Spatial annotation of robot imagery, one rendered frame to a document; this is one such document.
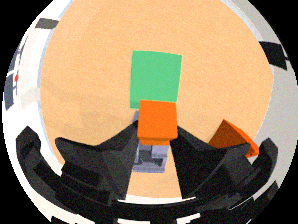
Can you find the orange l-shaped part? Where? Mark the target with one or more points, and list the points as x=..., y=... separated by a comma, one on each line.
x=158, y=122

